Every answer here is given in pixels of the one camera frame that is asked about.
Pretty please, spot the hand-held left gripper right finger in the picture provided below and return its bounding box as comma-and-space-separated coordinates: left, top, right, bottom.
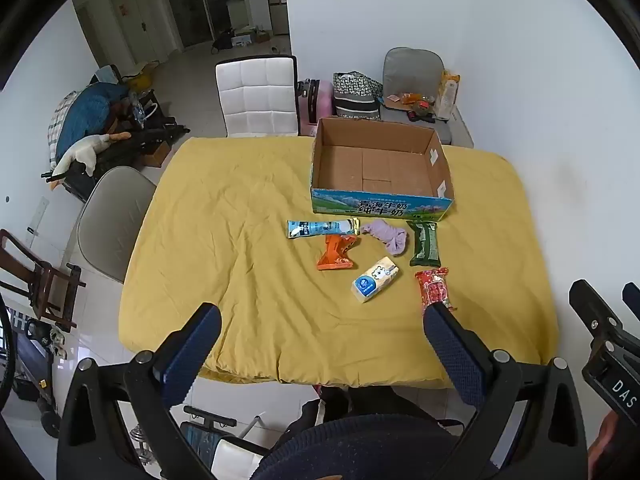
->
422, 301, 589, 480

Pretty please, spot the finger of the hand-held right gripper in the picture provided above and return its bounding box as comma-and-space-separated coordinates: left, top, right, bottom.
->
569, 279, 623, 343
621, 282, 640, 322

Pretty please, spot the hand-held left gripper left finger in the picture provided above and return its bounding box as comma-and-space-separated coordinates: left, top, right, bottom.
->
56, 302, 222, 480

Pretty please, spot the red snack packet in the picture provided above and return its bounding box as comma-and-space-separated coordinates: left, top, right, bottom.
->
415, 267, 457, 313

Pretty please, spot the yellow blue tissue pack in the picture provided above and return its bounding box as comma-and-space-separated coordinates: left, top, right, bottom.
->
351, 256, 400, 305

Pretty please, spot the green snack packet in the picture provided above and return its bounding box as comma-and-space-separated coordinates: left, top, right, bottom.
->
406, 220, 442, 267

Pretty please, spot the purple sock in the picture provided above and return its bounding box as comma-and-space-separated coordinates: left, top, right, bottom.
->
360, 220, 408, 257

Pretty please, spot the orange snack packet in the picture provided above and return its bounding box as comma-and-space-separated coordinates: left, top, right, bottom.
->
317, 234, 361, 272

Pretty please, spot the blue white tube packet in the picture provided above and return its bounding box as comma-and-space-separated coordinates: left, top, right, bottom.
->
286, 217, 361, 241

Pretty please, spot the cardboard box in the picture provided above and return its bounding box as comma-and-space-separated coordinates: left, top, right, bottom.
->
310, 117, 455, 222

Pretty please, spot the yellow table blanket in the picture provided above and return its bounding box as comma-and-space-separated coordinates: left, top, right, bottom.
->
118, 136, 560, 390

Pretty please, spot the person's dark clothed torso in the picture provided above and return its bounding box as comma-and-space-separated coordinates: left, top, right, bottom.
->
260, 385, 501, 480

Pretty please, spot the dark wooden chair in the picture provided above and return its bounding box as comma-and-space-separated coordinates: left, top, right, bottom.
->
0, 229, 87, 333

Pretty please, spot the bicycle wheel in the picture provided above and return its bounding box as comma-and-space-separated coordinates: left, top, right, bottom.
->
0, 290, 21, 411

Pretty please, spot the white plush goose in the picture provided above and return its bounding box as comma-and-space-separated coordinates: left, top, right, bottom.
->
50, 132, 133, 191

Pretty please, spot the small clutter on grey chair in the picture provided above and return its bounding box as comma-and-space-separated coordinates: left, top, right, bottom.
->
387, 91, 436, 123

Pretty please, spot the orange white paper bag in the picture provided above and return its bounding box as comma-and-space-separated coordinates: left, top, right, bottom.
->
434, 70, 461, 121

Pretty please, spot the blue clothing pile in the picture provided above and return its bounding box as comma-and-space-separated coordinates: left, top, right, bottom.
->
55, 82, 128, 161

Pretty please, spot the white padded chair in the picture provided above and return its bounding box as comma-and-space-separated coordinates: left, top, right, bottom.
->
215, 55, 300, 138

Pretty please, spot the pink suitcase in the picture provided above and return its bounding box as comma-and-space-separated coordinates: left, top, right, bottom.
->
297, 79, 335, 137

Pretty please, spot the black white patterned bag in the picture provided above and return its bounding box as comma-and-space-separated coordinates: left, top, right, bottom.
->
332, 71, 383, 121

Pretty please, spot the grey cushioned chair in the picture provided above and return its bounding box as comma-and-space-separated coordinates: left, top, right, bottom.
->
379, 47, 453, 147

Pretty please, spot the white room door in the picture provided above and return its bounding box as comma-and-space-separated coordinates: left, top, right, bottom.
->
107, 0, 162, 63

